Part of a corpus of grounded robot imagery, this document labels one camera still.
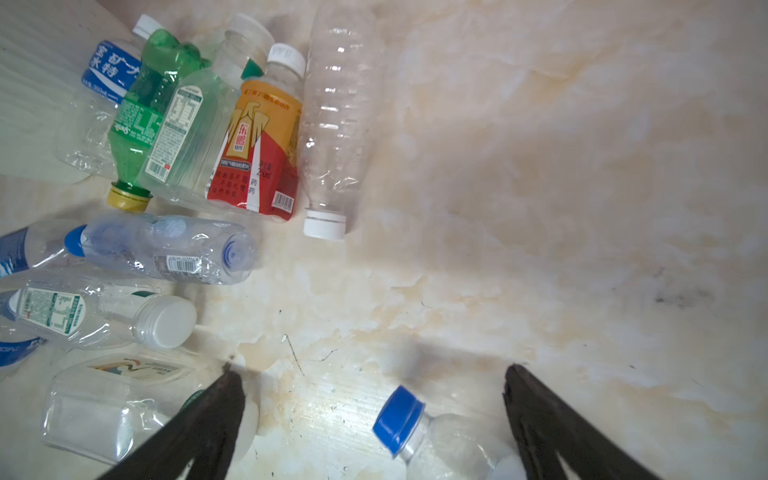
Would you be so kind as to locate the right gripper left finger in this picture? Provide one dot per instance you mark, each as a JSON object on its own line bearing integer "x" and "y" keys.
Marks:
{"x": 198, "y": 443}

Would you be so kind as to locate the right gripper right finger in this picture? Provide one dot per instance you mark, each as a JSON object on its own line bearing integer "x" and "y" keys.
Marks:
{"x": 551, "y": 435}

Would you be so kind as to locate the blue label bottle blue cap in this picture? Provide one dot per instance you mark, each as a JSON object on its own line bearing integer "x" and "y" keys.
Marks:
{"x": 447, "y": 446}

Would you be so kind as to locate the clear square bottle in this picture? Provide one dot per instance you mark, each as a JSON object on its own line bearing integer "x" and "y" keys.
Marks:
{"x": 104, "y": 317}
{"x": 107, "y": 407}

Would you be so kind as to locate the orange red drink bottle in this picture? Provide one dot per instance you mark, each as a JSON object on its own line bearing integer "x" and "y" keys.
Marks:
{"x": 256, "y": 170}

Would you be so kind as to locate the clear ribbed bottle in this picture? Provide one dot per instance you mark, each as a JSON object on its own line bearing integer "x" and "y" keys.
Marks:
{"x": 342, "y": 91}

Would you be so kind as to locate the blue label bottle near bin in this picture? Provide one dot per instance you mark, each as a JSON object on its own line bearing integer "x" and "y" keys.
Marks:
{"x": 82, "y": 136}

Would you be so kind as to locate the long clear crushed bottle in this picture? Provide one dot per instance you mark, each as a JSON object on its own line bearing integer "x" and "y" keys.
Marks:
{"x": 169, "y": 247}

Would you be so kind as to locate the blue label bottle lower left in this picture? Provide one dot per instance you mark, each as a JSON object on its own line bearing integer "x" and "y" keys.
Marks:
{"x": 16, "y": 344}

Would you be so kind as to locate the flat blue label bottle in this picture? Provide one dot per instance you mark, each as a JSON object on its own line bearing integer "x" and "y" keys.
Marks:
{"x": 41, "y": 245}

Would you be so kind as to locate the light green bottle yellow cap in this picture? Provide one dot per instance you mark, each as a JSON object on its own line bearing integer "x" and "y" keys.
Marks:
{"x": 164, "y": 62}

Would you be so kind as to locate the clear bottle green label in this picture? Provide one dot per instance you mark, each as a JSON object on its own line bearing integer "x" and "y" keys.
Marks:
{"x": 181, "y": 164}

